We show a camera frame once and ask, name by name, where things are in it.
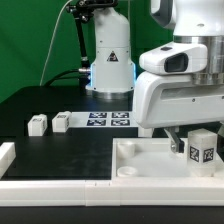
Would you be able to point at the white sheet with AprilTags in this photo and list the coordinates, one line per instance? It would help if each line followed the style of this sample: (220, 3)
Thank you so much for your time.
(123, 119)

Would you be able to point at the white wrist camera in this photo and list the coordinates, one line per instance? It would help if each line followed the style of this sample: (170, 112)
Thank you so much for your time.
(175, 58)

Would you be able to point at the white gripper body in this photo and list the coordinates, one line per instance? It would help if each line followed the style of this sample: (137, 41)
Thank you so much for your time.
(166, 101)

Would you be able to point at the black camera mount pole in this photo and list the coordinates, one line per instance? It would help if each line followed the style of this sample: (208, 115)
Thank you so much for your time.
(82, 12)

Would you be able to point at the white U-shaped obstacle fence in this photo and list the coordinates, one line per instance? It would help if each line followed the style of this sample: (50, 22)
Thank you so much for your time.
(117, 191)

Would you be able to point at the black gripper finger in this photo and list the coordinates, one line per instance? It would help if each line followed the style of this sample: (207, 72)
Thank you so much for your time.
(177, 145)
(221, 130)

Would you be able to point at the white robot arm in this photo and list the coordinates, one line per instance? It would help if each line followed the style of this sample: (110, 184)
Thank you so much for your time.
(179, 21)

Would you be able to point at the white square tabletop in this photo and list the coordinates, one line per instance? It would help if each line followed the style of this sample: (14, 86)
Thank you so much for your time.
(149, 158)

